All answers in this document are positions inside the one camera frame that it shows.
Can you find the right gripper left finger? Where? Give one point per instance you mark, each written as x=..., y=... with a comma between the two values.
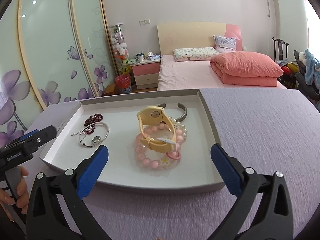
x=45, y=218

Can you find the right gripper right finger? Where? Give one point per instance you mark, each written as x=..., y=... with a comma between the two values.
x=274, y=216

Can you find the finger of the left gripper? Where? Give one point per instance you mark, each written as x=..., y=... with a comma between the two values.
x=22, y=137
x=31, y=144

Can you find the silver bangle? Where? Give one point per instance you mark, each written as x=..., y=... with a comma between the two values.
x=99, y=135

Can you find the yellow wrist watch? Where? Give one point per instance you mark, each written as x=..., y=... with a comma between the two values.
x=157, y=131

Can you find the red bead jewelry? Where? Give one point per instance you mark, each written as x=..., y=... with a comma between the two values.
x=90, y=123

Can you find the left hand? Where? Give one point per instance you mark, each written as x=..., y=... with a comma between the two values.
x=14, y=194

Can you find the red waste bin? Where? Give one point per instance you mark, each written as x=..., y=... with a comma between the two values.
x=123, y=82

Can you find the floral sliding wardrobe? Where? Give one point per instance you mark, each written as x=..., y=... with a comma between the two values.
x=52, y=51

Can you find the pink bedside table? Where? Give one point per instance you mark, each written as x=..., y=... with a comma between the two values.
x=146, y=74

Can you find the grey cardboard tray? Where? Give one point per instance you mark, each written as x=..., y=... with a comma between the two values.
x=131, y=166

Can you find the tube of plush toys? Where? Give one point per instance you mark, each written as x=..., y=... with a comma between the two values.
x=119, y=48

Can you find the white mug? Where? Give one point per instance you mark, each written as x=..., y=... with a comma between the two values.
x=140, y=57

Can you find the bed with beige headboard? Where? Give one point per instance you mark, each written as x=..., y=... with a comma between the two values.
x=187, y=73

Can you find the blue plush garment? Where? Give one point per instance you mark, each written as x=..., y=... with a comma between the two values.
x=312, y=74

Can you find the folded coral duvet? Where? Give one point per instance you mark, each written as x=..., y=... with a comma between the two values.
x=245, y=68

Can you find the floral white pillow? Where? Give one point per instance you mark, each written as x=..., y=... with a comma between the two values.
x=194, y=54

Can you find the dark wooden chair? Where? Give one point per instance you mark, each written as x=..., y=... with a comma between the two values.
x=280, y=49

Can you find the lilac patterned cushion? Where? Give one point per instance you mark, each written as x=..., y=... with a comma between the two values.
x=224, y=44

